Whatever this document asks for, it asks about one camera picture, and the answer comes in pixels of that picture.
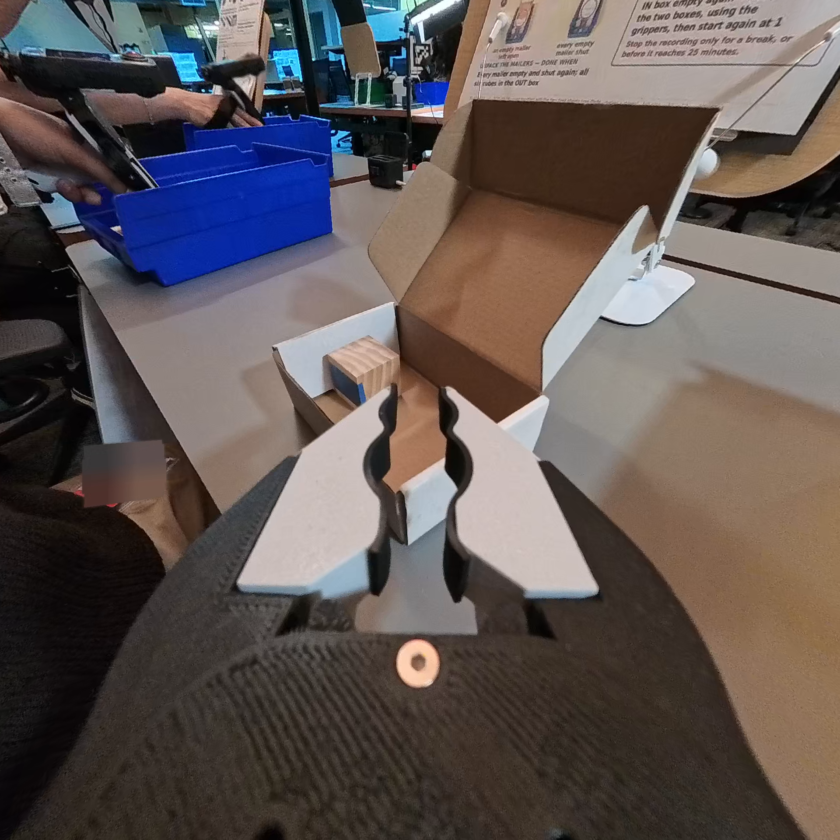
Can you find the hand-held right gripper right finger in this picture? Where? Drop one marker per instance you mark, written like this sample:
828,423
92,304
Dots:
525,531

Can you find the wooden work table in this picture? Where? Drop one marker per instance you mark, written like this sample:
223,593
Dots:
367,113

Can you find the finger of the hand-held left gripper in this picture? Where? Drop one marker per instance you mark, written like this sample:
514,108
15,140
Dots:
108,148

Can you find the beige stand board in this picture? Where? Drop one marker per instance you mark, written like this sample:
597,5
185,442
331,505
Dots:
361,49

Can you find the white cardboard box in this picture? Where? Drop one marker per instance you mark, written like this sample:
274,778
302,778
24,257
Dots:
492,289

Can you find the black white marker tag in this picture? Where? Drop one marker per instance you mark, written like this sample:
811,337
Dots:
423,54

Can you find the grey desk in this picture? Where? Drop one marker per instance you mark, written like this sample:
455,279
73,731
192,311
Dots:
689,426

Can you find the person's left hand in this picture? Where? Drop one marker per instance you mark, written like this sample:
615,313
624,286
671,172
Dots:
39,131

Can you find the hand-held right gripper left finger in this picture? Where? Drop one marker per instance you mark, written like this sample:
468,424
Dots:
315,525

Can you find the wooden block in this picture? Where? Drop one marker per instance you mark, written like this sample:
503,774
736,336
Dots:
364,358

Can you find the blue storage bin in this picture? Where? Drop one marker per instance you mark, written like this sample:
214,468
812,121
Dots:
433,93
229,223

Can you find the black sheet board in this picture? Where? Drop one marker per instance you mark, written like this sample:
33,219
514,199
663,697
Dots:
351,10

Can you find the black battery charger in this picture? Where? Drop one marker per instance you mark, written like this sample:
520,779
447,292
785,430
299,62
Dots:
384,170

